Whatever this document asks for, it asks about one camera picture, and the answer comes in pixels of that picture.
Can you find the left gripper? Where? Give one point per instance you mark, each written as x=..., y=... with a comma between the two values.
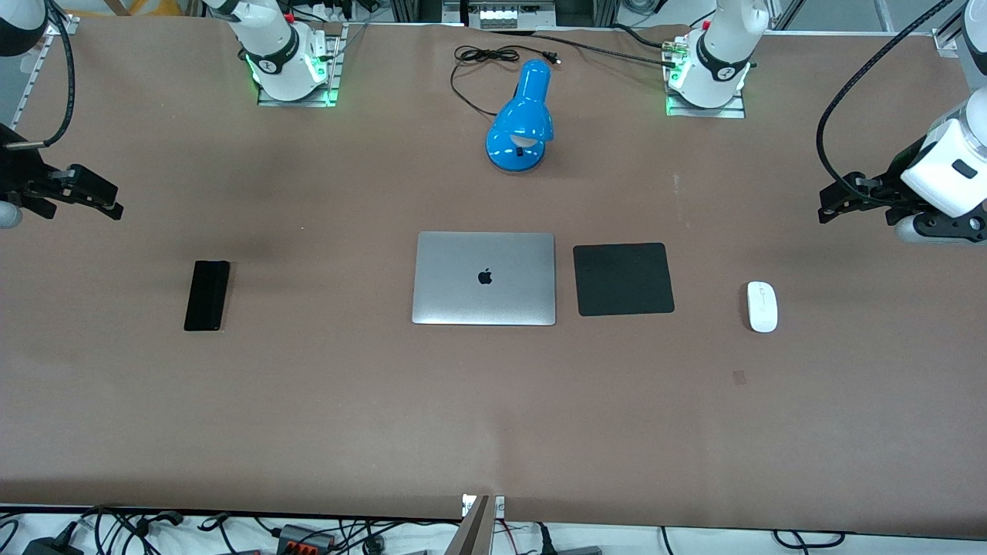
x=897, y=183

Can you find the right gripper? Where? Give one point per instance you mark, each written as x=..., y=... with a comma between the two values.
x=17, y=176

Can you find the white computer mouse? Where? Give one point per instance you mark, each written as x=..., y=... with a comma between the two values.
x=762, y=308

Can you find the black smartphone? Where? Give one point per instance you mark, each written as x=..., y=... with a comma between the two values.
x=207, y=297

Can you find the black mouse pad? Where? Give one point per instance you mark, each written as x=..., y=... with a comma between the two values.
x=623, y=279

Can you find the yellow background object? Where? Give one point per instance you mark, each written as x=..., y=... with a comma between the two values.
x=166, y=6

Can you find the blue desk lamp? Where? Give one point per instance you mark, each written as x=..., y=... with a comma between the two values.
x=524, y=116

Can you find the black power adapter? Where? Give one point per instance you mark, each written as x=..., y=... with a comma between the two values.
x=50, y=547

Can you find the silver closed laptop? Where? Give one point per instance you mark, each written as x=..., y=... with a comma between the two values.
x=484, y=297

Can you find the white power strip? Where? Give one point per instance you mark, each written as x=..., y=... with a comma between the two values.
x=505, y=17

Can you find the grey orange connector block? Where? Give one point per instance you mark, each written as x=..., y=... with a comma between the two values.
x=304, y=539

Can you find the aluminium table rail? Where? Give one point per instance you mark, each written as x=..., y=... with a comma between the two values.
x=35, y=77
x=947, y=38

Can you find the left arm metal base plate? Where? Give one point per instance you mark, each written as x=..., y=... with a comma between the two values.
x=705, y=112

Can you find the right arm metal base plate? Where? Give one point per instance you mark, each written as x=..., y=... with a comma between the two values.
x=333, y=62

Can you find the metal stand bracket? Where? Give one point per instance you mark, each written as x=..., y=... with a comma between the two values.
x=500, y=506

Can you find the grey camera stand post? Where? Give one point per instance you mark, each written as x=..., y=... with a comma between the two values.
x=474, y=536

